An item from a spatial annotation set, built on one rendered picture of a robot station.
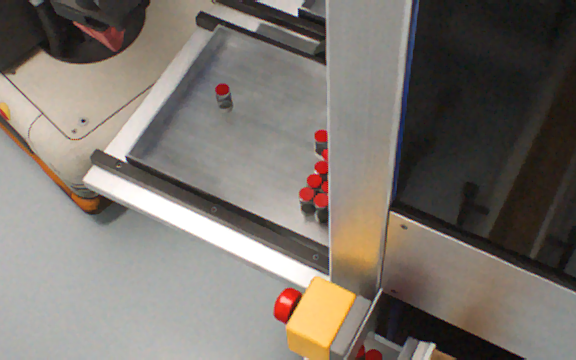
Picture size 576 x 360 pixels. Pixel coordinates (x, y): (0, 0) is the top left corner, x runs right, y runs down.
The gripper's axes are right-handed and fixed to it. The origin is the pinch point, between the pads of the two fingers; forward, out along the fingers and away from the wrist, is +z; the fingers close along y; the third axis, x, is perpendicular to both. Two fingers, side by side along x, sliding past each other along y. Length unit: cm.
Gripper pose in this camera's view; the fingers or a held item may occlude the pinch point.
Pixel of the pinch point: (116, 43)
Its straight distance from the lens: 111.2
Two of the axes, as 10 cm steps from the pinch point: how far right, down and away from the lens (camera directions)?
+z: 0.6, 5.1, 8.6
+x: 4.8, -7.7, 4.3
